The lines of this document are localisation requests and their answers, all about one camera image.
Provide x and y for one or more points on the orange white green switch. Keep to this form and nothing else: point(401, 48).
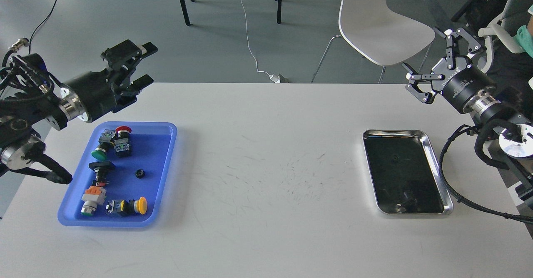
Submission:
point(93, 197)

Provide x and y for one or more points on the blue plastic tray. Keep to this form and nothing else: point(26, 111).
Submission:
point(152, 148)

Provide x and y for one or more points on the red mushroom push button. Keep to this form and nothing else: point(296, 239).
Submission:
point(122, 144)

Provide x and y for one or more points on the white plastic chair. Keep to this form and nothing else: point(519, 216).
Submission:
point(381, 35)

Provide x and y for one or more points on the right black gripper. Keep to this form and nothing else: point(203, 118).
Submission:
point(454, 76)

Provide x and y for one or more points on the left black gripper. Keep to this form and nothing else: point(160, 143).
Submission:
point(91, 95)

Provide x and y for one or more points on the seated person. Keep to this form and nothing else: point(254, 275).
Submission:
point(512, 71)

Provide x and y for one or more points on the grey office chair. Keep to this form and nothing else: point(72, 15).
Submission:
point(501, 30)

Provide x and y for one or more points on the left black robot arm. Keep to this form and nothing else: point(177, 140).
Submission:
point(40, 96)

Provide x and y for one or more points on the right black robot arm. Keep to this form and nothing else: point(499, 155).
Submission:
point(504, 135)

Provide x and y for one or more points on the black square push button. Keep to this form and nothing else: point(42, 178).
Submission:
point(101, 170)

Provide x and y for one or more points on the green push button switch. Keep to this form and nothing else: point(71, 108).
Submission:
point(105, 144)

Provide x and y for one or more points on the shiny metal tray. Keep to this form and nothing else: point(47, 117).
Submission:
point(413, 185)

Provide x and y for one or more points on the yellow mushroom push button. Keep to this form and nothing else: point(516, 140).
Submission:
point(123, 208)

